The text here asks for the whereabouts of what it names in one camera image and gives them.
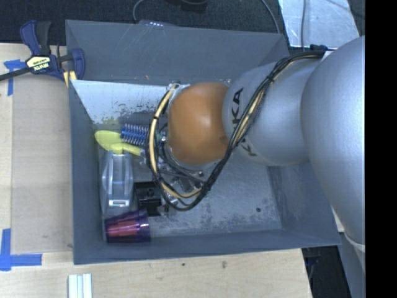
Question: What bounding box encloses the grey metal bin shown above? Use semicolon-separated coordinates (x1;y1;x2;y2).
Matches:
65;19;342;265

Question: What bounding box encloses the clear spray bottle yellow head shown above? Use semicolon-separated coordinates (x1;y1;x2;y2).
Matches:
94;130;144;216

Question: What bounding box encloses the blue spiky roller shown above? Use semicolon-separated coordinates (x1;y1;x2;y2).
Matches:
120;123;151;146

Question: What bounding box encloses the purple plastic cup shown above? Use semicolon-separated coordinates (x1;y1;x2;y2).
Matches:
104;209;152;244

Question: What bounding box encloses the pale wood board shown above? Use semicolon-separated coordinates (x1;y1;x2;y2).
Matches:
10;43;76;256

